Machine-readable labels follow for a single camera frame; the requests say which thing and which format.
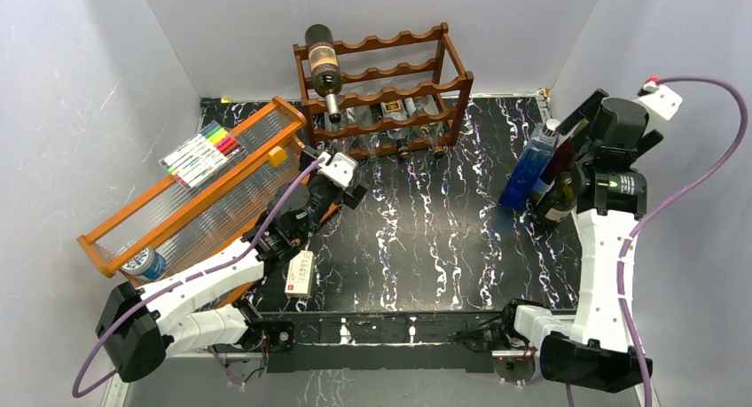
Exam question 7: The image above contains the clear bottle with gold cap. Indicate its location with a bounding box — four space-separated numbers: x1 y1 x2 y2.
324 112 353 154

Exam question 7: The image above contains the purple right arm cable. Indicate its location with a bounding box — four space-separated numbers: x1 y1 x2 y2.
563 76 749 407

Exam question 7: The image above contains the green bottle with tan label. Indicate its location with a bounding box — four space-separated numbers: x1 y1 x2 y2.
305 24 343 123

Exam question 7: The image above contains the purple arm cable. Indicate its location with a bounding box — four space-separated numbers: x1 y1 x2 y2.
563 76 749 407
71 154 328 400

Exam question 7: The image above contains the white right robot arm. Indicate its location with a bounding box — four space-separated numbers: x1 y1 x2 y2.
499 91 662 393

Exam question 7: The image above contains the brown wooden wine rack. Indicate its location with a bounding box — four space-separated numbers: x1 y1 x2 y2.
292 21 474 165

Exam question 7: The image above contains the blue square bottle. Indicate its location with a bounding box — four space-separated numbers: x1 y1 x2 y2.
498 119 561 209

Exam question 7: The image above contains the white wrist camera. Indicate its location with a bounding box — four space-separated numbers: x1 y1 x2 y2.
317 152 358 190
634 77 683 131

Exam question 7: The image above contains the dark red gold-capped bottle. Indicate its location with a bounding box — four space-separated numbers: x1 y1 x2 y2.
534 118 590 197

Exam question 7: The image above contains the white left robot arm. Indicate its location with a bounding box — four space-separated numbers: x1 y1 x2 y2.
92 147 369 382

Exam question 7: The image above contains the clear bottle with cork cap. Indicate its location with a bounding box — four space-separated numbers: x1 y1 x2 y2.
411 96 445 160

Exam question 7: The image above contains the blue white tape roll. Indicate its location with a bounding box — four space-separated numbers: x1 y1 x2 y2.
121 247 167 282

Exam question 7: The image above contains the colour marker pen pack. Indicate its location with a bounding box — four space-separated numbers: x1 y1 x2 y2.
159 121 244 189

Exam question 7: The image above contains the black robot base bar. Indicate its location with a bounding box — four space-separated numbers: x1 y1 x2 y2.
216 311 538 380

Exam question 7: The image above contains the yellow block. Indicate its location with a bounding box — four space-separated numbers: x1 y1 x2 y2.
266 146 288 168

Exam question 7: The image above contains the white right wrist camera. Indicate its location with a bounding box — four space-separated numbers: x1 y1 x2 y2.
634 77 683 131

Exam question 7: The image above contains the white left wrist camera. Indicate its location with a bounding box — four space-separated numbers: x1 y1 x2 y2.
317 152 358 190

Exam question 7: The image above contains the clear bottle without cap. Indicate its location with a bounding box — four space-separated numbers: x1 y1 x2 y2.
356 115 380 161

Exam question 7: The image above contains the green bottle with white label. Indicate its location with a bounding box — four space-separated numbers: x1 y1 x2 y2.
533 170 577 226

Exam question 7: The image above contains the orange wooden tiered shelf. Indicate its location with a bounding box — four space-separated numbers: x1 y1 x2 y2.
77 97 306 280

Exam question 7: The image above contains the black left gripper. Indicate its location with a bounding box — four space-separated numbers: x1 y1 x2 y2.
297 148 367 241

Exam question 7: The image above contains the white box with red label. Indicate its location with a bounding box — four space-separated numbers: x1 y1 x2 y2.
285 250 315 298

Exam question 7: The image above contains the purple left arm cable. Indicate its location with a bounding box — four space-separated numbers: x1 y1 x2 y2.
71 154 328 400

